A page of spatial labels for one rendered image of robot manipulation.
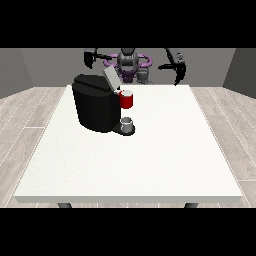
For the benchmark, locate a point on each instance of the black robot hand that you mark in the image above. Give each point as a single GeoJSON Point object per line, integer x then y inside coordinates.
{"type": "Point", "coordinates": [89, 58]}
{"type": "Point", "coordinates": [180, 70]}

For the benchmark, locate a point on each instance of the pale grey machine lid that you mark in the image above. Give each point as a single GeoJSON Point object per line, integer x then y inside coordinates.
{"type": "Point", "coordinates": [111, 77]}

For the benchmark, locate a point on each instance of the small grey coffee pod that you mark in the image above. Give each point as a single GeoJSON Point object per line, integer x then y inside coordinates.
{"type": "Point", "coordinates": [142, 76]}

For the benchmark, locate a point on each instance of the black coffee machine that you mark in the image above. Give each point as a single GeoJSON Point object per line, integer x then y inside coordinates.
{"type": "Point", "coordinates": [95, 106]}

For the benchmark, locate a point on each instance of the red pod holder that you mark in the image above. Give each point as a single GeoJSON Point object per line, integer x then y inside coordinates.
{"type": "Point", "coordinates": [126, 100]}

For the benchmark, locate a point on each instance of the grey robot trunk purple rings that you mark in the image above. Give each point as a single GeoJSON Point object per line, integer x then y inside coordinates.
{"type": "Point", "coordinates": [127, 63]}

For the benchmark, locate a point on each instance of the small grey cup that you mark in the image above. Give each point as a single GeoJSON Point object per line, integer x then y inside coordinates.
{"type": "Point", "coordinates": [126, 125]}

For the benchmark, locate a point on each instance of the dark table leg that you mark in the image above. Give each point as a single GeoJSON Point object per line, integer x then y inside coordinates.
{"type": "Point", "coordinates": [191, 205]}
{"type": "Point", "coordinates": [64, 205]}

